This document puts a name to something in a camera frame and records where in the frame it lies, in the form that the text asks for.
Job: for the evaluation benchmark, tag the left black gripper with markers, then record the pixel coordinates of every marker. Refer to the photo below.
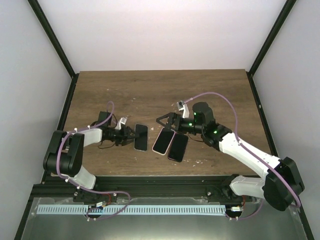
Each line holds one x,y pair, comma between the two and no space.
126,136

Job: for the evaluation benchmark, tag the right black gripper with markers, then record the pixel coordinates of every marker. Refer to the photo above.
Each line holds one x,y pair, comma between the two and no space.
172,116

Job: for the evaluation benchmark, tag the clear magsafe phone case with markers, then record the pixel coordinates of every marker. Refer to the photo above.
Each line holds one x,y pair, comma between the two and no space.
141,137

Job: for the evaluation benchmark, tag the beige phone case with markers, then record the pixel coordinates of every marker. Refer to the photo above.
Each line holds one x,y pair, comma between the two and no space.
163,145

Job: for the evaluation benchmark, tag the black phone case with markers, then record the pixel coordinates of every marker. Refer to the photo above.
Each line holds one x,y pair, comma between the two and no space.
178,148

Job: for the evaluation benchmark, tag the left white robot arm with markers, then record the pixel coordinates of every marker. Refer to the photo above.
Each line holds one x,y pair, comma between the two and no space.
64,155

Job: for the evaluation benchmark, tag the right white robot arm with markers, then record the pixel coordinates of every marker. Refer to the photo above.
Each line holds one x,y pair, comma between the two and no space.
278,181

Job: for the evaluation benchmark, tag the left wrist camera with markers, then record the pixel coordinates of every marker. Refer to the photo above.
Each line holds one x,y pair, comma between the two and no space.
122,122

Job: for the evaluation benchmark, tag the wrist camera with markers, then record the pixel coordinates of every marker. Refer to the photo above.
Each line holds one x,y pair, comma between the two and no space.
122,122
183,107

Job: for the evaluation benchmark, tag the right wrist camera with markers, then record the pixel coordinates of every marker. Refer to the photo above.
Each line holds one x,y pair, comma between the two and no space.
183,107

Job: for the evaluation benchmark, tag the light blue slotted cable duct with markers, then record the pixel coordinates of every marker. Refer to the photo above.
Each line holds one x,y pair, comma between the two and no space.
70,209

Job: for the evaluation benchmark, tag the black aluminium frame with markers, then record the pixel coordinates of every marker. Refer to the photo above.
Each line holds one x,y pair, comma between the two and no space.
145,186

